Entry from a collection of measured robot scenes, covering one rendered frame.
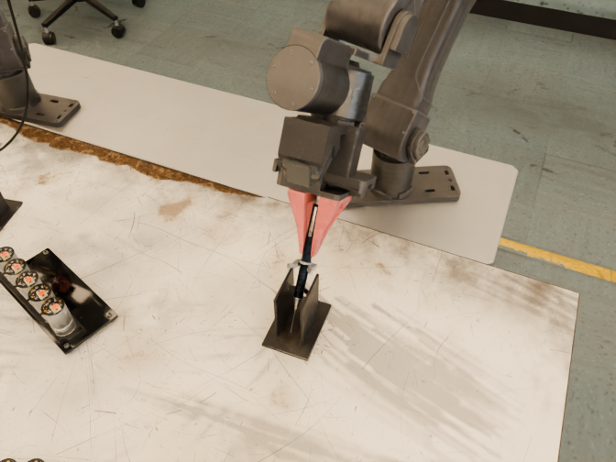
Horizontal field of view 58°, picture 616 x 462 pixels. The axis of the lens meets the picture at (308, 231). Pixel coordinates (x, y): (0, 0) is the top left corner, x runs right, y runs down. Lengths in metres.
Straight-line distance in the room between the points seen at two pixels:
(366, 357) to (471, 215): 0.28
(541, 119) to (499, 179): 1.55
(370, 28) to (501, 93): 2.01
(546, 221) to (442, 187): 1.17
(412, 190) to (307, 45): 0.38
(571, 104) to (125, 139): 1.99
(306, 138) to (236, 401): 0.30
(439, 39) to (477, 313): 0.34
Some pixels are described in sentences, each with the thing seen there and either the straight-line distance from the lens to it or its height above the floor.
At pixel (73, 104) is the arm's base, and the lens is 1.08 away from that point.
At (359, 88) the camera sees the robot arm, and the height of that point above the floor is 1.01.
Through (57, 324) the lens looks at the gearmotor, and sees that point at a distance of 0.69.
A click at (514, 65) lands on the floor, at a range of 2.76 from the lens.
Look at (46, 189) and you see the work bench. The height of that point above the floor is 0.75.
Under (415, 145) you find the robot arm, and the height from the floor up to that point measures 0.88.
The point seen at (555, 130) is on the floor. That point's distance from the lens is 2.41.
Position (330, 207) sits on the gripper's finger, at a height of 0.91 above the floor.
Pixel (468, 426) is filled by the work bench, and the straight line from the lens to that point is 0.64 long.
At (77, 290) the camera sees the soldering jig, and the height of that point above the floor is 0.76.
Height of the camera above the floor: 1.32
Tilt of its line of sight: 47 degrees down
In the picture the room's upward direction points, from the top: straight up
